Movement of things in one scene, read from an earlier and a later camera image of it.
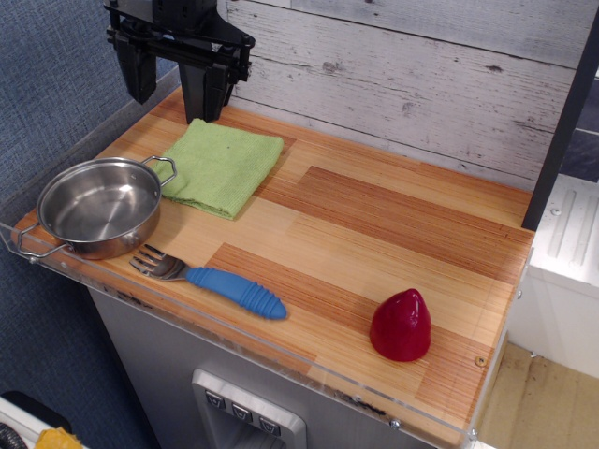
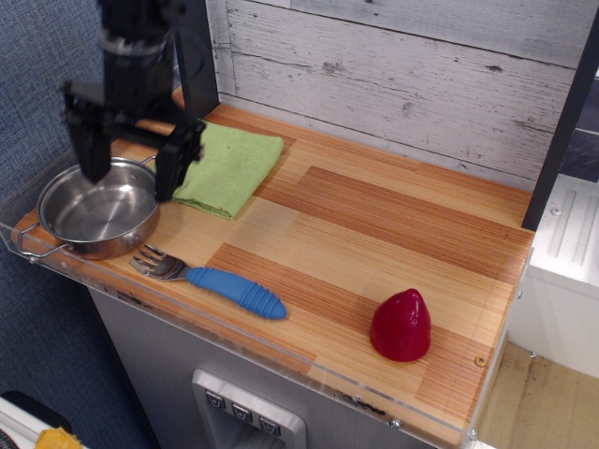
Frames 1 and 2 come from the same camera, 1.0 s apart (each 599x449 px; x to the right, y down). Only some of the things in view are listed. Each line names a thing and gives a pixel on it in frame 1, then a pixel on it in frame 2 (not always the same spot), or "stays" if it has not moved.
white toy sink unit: x=555 y=311 stays
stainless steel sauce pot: x=101 y=208 stays
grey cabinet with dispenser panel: x=201 y=390 stays
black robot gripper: x=183 y=30 to x=140 y=97
